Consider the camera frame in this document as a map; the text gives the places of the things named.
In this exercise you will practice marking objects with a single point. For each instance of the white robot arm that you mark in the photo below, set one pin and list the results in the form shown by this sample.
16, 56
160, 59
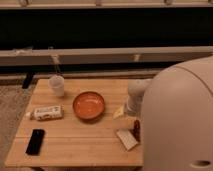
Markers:
176, 112

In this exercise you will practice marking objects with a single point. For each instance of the white sponge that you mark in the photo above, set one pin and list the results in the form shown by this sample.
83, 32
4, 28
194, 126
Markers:
127, 139

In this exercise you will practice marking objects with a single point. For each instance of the orange bowl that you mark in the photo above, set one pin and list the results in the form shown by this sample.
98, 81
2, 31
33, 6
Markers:
88, 105

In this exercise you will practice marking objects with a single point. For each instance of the red pepper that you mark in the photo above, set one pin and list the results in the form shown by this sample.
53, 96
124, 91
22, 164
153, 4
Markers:
136, 130

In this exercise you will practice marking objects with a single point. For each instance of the wooden table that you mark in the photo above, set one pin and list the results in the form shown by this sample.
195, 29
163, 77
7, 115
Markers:
69, 142

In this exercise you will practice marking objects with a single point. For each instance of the grey shelf rail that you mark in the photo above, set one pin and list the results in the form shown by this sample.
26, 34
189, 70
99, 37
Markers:
102, 55

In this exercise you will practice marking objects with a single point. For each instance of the black phone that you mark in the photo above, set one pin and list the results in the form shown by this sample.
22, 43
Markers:
35, 142

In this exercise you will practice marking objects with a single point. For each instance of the translucent plastic cup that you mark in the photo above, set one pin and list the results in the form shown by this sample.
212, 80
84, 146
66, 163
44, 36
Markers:
56, 83

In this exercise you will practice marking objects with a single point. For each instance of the yellow cheese wedge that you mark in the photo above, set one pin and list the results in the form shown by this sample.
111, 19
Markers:
119, 112

